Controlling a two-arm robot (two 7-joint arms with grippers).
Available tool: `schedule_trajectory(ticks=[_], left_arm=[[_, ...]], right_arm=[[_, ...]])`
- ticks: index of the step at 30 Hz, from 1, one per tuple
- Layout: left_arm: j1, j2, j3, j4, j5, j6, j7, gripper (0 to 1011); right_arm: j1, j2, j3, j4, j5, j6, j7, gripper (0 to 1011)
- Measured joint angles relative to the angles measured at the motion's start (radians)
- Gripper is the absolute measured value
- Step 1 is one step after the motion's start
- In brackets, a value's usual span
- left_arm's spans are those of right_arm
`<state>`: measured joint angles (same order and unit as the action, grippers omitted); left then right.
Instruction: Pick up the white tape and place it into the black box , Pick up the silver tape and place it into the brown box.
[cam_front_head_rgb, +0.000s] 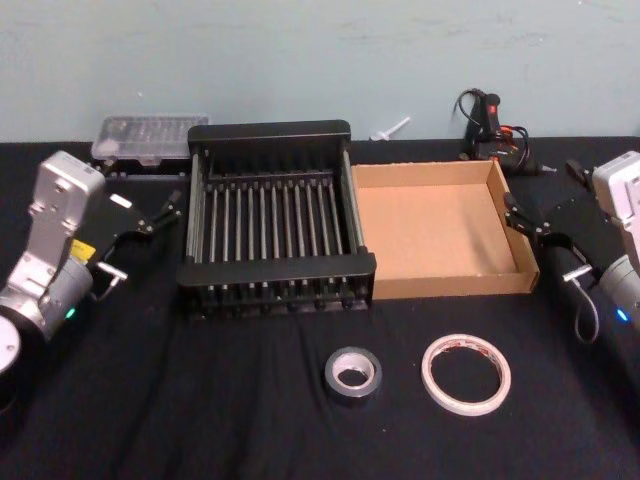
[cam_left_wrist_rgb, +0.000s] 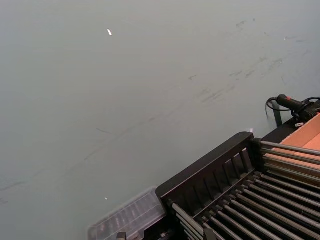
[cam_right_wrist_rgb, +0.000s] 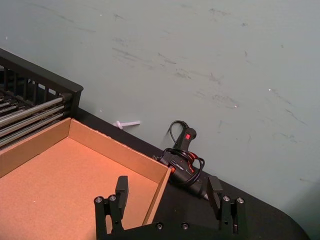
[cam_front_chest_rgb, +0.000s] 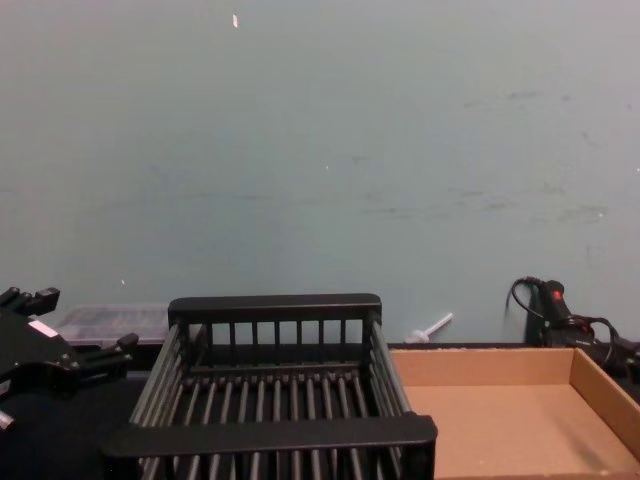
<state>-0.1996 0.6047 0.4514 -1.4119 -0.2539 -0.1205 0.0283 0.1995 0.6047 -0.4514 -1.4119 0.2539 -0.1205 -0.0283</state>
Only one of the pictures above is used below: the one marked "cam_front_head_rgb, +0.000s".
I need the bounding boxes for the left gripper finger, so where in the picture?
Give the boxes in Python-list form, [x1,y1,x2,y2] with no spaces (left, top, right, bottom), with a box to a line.
[135,189,184,236]

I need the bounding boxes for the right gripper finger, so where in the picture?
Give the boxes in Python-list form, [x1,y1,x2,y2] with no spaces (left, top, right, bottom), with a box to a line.
[565,158,597,195]
[502,191,551,242]

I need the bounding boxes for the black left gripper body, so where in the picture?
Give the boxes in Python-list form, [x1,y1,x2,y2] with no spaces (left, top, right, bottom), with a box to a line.
[69,185,154,281]

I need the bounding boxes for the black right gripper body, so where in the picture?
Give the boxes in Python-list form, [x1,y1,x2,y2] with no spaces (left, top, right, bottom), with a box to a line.
[542,195,624,275]

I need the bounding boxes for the roll of white tape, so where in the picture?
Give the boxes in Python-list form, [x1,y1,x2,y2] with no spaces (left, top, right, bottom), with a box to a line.
[421,333,512,417]

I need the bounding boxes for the roll of silver tape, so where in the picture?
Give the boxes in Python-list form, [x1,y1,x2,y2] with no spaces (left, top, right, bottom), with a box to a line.
[323,347,384,409]

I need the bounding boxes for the clear plastic case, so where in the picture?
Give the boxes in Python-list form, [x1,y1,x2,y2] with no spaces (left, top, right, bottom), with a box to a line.
[91,113,211,180]

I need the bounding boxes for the shallow brown cardboard tray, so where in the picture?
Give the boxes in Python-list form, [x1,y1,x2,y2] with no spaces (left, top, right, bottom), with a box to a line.
[351,158,540,301]

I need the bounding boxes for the black rack with steel bars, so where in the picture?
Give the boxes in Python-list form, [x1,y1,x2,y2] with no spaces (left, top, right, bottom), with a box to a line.
[175,118,377,321]

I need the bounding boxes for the small white plastic piece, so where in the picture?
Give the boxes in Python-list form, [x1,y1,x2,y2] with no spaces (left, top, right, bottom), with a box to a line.
[369,116,412,141]

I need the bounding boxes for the black table cloth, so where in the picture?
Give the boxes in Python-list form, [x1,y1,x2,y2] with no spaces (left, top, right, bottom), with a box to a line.
[0,134,640,480]

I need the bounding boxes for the left gripper cable silver plug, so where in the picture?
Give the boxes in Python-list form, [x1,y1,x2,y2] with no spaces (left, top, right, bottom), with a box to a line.
[94,263,129,302]

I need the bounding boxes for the gripper cable silver plug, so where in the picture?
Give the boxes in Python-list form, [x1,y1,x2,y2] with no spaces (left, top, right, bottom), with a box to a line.
[562,267,601,345]
[94,263,129,302]

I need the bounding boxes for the right gripper cable silver plug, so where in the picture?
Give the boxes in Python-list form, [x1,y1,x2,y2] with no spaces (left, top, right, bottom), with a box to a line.
[562,267,601,345]

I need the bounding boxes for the black corded tool red switch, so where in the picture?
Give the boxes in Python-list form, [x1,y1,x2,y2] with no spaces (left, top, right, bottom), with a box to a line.
[452,88,556,176]

